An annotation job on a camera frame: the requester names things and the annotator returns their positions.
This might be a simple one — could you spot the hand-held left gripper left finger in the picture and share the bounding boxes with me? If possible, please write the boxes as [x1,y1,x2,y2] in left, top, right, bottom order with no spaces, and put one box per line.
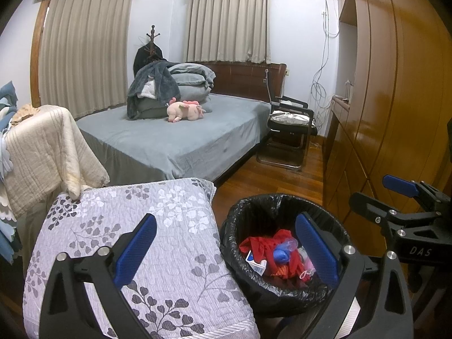
[40,213,158,339]

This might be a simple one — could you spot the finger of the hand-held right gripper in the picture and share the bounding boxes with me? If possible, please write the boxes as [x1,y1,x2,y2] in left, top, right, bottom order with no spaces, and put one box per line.
[349,191,407,237]
[382,174,446,205]

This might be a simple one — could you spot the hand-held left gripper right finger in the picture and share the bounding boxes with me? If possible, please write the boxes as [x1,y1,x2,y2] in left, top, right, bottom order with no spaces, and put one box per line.
[295,212,414,339]

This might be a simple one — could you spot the pink cloth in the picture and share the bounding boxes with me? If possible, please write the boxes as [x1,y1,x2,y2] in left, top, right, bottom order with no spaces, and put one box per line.
[298,247,315,276]

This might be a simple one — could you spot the red cloth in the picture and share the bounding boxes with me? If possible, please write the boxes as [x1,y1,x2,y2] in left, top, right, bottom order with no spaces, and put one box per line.
[240,229,308,283]

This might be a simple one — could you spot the white carton box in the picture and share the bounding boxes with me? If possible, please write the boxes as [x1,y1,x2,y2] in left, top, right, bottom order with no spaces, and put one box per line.
[245,251,267,276]

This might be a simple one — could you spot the black bagged trash bin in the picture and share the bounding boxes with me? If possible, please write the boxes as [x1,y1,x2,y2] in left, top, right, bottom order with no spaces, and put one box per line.
[219,192,350,316]

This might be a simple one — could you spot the grey floral quilt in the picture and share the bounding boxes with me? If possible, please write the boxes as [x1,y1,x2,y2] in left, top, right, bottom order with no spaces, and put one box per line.
[23,178,260,339]

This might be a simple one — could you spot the wooden wardrobe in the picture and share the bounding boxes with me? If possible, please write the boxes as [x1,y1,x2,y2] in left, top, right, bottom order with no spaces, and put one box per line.
[323,0,452,255]

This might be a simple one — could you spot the bed with grey sheet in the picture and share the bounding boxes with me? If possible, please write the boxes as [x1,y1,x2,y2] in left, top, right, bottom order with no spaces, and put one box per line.
[76,94,272,184]

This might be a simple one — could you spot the pale chair cushion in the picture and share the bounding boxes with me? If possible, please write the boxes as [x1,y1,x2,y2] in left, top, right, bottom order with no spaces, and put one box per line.
[269,110,311,128]

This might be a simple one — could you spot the black metal chair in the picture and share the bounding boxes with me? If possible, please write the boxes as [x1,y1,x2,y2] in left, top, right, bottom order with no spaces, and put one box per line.
[256,95,318,170]

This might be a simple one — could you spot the beige quilted blanket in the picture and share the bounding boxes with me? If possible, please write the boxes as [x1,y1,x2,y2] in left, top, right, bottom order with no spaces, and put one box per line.
[0,105,110,220]

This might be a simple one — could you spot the dark grey-green pillow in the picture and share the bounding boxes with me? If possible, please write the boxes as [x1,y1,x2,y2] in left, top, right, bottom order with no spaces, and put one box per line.
[136,97,170,119]

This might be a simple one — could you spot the pink plush toy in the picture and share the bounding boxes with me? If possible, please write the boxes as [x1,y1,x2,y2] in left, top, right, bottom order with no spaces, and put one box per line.
[166,99,206,123]

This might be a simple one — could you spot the white fleece cloth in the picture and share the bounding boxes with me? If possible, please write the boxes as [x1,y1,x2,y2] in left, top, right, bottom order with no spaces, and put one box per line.
[139,76,158,99]

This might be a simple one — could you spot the grey pillow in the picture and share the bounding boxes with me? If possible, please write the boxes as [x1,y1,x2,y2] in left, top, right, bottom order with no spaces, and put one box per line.
[177,84,212,113]

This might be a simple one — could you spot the thin grey stand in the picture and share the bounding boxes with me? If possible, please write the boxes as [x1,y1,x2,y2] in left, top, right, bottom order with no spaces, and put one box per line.
[263,70,274,103]

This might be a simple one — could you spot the dark grey fleece blanket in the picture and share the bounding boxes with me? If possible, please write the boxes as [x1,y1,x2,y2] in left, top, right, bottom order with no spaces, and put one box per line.
[126,61,181,120]

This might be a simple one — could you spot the peach ruffled cloth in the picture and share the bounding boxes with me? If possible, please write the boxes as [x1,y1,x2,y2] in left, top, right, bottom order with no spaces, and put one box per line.
[12,104,40,123]

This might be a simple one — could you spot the wooden headboard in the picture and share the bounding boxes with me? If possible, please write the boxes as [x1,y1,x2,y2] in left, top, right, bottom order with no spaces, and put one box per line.
[203,62,287,105]

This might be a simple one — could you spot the grey folded duvet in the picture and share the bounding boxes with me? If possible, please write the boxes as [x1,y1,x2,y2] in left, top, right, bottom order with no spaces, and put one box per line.
[167,63,217,89]

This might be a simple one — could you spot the blue white scalloped blanket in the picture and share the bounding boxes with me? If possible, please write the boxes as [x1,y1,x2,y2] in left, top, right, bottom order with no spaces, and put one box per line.
[0,81,22,265]

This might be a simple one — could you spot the wide beige curtain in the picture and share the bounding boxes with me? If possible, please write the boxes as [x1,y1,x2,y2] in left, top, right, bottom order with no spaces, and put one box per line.
[37,0,134,120]

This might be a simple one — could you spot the wooden coat rack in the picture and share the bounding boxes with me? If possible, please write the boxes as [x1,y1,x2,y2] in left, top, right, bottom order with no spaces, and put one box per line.
[145,25,161,60]

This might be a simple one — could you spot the narrow beige curtain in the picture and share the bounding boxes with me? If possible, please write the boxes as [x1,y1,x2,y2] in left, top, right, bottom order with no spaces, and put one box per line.
[186,0,271,65]

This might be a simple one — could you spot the white wall cables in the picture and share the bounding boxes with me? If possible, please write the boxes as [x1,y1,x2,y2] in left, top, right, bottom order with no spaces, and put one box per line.
[309,0,341,128]

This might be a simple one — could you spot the wooden window frame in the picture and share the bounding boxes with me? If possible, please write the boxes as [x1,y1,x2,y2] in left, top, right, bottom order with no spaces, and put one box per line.
[30,0,50,108]

